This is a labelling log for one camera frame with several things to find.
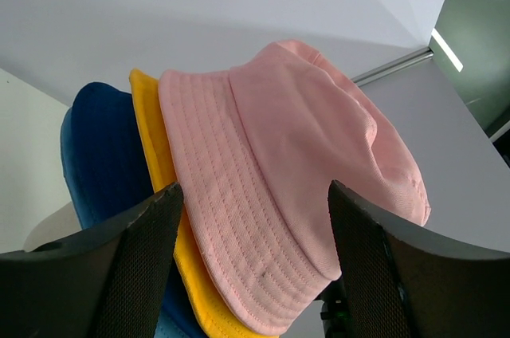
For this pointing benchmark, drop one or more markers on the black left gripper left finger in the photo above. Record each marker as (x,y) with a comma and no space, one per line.
(104,281)

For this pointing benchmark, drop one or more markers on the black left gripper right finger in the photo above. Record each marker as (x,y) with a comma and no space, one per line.
(402,280)

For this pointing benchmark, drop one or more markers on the light blue bucket hat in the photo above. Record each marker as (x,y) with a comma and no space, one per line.
(166,327)

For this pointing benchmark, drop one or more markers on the mannequin head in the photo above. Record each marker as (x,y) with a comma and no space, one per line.
(59,224)

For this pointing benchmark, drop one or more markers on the dark blue bucket hat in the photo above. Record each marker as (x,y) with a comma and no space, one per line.
(112,166)

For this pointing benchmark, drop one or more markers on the yellow bucket hat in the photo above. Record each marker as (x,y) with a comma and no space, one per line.
(209,315)

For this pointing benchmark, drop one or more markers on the pink bucket hat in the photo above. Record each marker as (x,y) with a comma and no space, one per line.
(255,149)

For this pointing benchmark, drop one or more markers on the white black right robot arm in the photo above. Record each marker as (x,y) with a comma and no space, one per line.
(334,312)

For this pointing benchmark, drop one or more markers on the aluminium right corner post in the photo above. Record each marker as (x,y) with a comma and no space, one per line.
(395,66)

